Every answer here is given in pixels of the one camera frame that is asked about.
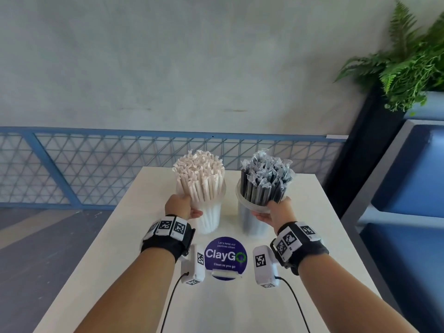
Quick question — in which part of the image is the person's right hand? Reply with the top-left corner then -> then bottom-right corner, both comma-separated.
251,196 -> 297,236

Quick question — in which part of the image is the person's left hand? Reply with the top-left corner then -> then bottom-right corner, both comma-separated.
164,194 -> 204,221

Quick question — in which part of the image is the clear plastic cup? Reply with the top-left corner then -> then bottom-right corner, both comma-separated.
175,178 -> 228,235
235,180 -> 289,237

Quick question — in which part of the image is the bundle of white paper straws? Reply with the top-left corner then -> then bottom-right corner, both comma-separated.
172,150 -> 226,234

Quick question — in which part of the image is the bunch of black straws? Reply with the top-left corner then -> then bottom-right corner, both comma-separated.
239,150 -> 296,207

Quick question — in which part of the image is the person's left forearm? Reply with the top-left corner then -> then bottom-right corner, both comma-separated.
74,247 -> 176,333

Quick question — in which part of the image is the person's right forearm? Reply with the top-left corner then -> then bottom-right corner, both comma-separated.
297,254 -> 421,333

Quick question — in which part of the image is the black right wristband with markers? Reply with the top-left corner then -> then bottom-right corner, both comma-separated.
270,221 -> 329,277

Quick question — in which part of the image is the round purple sticker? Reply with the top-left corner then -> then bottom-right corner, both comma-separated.
203,236 -> 249,282

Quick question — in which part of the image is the blue cushioned bench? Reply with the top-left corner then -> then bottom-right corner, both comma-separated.
341,119 -> 444,309

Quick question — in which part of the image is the blue mesh fence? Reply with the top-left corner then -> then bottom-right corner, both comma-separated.
0,126 -> 349,210

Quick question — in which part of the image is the black pillar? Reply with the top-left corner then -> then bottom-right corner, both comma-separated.
322,88 -> 407,219

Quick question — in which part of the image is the pale planter box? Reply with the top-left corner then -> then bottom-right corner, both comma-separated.
404,90 -> 444,121

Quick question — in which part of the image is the green fern plant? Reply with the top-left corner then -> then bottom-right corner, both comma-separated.
334,0 -> 444,113

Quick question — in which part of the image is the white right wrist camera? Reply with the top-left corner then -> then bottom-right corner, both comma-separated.
252,245 -> 281,289

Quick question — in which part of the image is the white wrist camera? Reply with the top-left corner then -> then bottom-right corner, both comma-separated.
252,245 -> 281,289
179,243 -> 206,287

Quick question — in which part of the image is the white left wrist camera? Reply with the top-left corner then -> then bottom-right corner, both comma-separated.
179,243 -> 206,287

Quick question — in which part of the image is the black right camera cable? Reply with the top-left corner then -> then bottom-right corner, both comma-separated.
277,276 -> 311,333

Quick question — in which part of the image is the black camera cable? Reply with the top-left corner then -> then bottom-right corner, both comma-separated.
159,272 -> 190,333
277,276 -> 311,333

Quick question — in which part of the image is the black left camera cable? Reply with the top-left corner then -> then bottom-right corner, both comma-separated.
159,272 -> 190,333

